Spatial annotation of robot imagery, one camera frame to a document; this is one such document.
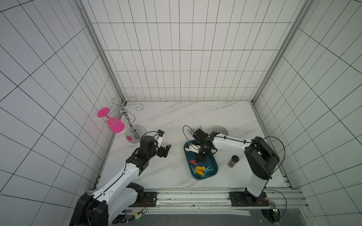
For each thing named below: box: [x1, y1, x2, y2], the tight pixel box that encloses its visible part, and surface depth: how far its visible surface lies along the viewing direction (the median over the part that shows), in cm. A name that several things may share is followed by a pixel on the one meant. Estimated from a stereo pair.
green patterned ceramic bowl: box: [212, 125, 230, 137], surface depth 100 cm
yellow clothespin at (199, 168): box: [194, 166, 206, 174], surface depth 83 cm
